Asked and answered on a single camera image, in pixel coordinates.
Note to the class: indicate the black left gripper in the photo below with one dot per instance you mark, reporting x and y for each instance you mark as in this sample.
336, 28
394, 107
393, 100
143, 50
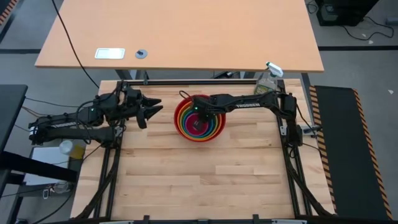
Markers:
133, 105

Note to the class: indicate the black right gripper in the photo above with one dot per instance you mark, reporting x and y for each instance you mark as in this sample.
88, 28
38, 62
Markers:
203, 109

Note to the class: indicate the pink plastic bowl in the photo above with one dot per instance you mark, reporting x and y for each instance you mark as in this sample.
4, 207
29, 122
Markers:
191, 124

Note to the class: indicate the purple plastic bowl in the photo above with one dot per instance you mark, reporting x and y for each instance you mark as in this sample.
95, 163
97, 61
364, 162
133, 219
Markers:
187, 123

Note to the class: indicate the blue plastic bowl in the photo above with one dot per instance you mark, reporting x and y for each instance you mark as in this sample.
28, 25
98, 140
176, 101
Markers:
185, 122

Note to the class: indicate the green plastic bowl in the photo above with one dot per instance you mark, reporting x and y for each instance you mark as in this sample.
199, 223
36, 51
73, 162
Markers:
182, 122

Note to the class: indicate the yellow plastic bowl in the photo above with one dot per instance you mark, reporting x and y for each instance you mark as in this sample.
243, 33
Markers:
180, 121

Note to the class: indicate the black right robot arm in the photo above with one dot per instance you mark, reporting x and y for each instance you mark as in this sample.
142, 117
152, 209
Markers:
248, 104

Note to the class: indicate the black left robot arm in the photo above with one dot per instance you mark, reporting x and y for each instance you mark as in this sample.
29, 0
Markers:
77, 124

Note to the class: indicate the nested rainbow coloured bowls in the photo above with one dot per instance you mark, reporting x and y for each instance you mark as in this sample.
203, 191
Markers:
175, 119

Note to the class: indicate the white desk outlet plate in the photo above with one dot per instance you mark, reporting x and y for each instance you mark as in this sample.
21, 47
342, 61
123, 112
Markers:
109, 53

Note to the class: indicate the green cleaner spray bottle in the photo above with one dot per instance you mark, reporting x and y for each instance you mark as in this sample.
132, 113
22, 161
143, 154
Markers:
267, 84

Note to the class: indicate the beige wooden desk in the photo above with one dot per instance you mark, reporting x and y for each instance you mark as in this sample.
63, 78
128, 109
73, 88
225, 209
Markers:
186, 31

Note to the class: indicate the yellow object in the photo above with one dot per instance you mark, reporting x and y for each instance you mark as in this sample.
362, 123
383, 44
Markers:
77, 152

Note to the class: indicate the white paper sheet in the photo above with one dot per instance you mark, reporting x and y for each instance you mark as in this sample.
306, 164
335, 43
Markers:
43, 165

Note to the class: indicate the black mat with hazard stripes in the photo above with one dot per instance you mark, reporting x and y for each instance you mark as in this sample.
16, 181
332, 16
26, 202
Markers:
348, 149

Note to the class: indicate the black equipment box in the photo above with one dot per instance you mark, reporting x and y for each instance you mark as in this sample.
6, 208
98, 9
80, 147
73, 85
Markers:
345, 12

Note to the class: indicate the black aluminium rig frame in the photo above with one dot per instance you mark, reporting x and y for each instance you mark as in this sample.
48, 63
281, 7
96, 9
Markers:
113, 174

